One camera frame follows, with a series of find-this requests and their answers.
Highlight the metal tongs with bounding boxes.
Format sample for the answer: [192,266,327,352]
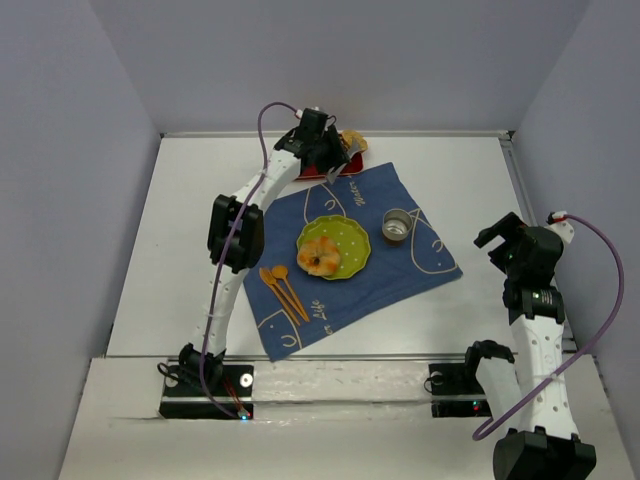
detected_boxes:
[324,149,356,184]

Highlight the seeded oval bread slice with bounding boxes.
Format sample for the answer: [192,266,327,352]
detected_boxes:
[340,130,368,154]

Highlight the orange speckled bagel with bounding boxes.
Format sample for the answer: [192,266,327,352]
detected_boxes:
[296,236,341,277]

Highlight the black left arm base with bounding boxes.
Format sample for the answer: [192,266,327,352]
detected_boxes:
[156,362,255,421]

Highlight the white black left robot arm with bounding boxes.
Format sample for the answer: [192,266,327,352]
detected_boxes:
[178,125,350,398]

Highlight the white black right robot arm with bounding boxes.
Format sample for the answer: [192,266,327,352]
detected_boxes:
[465,212,597,479]

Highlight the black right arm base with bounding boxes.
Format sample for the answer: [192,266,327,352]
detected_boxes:
[423,362,491,419]

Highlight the red rectangular tray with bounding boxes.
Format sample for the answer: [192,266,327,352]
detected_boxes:
[296,152,363,181]

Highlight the green dotted plate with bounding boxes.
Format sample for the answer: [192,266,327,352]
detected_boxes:
[296,215,372,280]

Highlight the metal cup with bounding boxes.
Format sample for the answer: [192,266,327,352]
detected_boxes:
[381,208,413,246]

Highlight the blue cloth placemat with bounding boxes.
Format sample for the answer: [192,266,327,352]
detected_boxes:
[244,163,463,361]

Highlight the orange wooden spoon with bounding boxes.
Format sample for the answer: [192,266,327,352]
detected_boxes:
[271,265,310,322]

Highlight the orange wooden fork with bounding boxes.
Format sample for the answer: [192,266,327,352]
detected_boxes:
[259,267,301,326]

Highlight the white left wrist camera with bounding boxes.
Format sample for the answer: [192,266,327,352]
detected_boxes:
[295,107,335,137]

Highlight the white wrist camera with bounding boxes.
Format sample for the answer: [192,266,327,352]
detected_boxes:
[295,107,335,137]
[546,211,575,246]

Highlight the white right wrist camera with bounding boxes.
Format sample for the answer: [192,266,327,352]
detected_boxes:
[546,211,575,246]

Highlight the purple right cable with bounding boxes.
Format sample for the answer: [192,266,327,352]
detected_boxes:
[471,213,625,442]

